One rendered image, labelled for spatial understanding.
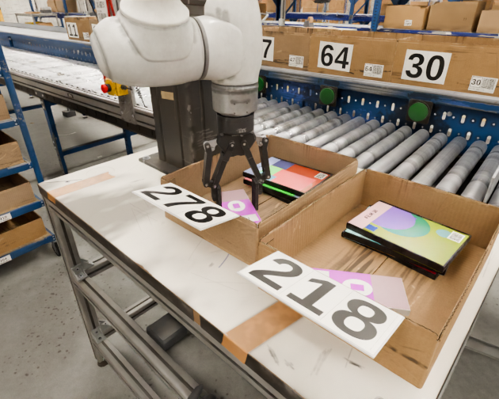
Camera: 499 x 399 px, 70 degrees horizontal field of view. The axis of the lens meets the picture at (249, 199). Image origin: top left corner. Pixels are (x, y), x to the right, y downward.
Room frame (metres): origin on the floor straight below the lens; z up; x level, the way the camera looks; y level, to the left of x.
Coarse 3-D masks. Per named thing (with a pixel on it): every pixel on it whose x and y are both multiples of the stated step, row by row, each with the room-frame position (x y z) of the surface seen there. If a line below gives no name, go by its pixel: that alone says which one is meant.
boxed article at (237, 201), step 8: (224, 192) 0.77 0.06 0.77; (232, 192) 0.77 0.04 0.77; (240, 192) 0.77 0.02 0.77; (224, 200) 0.73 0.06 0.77; (232, 200) 0.73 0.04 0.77; (240, 200) 0.73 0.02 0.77; (248, 200) 0.73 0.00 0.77; (232, 208) 0.70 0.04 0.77; (240, 208) 0.70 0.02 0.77; (248, 208) 0.70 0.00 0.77; (248, 216) 0.66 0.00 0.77; (256, 216) 0.66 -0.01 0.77
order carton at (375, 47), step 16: (320, 32) 1.81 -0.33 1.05; (336, 32) 1.93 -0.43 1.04; (352, 32) 1.93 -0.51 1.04; (368, 32) 1.88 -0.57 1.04; (384, 32) 1.83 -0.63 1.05; (368, 48) 1.57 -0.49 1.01; (384, 48) 1.53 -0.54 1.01; (352, 64) 1.61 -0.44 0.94; (384, 64) 1.52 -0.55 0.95; (384, 80) 1.51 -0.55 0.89
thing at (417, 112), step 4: (412, 104) 1.36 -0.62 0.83; (416, 104) 1.35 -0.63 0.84; (420, 104) 1.34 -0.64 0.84; (424, 104) 1.33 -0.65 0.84; (412, 108) 1.36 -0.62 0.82; (416, 108) 1.35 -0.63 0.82; (420, 108) 1.34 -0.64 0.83; (424, 108) 1.33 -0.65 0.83; (412, 112) 1.35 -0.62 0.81; (416, 112) 1.34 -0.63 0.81; (420, 112) 1.33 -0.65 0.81; (424, 112) 1.33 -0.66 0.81; (412, 116) 1.35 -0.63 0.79; (416, 116) 1.34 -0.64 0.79; (420, 116) 1.33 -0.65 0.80; (424, 116) 1.32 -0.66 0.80; (416, 120) 1.34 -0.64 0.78; (420, 120) 1.33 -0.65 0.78
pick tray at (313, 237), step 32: (352, 192) 0.70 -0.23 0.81; (384, 192) 0.71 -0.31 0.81; (416, 192) 0.67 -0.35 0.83; (448, 192) 0.63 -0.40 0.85; (288, 224) 0.52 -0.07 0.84; (320, 224) 0.61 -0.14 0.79; (448, 224) 0.61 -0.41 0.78; (480, 224) 0.58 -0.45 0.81; (320, 256) 0.54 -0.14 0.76; (352, 256) 0.54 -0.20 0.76; (384, 256) 0.53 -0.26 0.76; (480, 256) 0.54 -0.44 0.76; (416, 288) 0.45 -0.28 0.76; (448, 288) 0.45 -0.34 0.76; (416, 320) 0.38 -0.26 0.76; (448, 320) 0.30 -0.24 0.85; (384, 352) 0.31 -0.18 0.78; (416, 352) 0.29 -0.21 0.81; (416, 384) 0.28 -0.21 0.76
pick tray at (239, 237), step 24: (288, 144) 0.93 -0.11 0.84; (192, 168) 0.76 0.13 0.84; (240, 168) 0.88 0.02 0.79; (312, 168) 0.88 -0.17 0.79; (336, 168) 0.83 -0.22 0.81; (192, 192) 0.76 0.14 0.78; (264, 192) 0.79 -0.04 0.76; (312, 192) 0.64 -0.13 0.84; (168, 216) 0.68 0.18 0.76; (240, 216) 0.54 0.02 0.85; (264, 216) 0.68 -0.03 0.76; (288, 216) 0.58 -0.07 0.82; (216, 240) 0.58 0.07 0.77; (240, 240) 0.54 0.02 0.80
